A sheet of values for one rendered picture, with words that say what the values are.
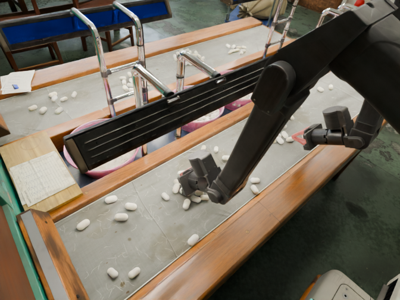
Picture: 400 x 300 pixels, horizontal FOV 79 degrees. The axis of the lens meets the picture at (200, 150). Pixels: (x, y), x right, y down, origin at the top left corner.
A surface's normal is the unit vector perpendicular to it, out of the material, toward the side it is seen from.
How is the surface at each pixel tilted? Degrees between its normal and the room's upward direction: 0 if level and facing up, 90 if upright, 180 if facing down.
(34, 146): 0
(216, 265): 0
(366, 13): 20
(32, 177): 0
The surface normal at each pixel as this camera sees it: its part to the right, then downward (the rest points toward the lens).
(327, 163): 0.10, -0.66
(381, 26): 0.28, -0.40
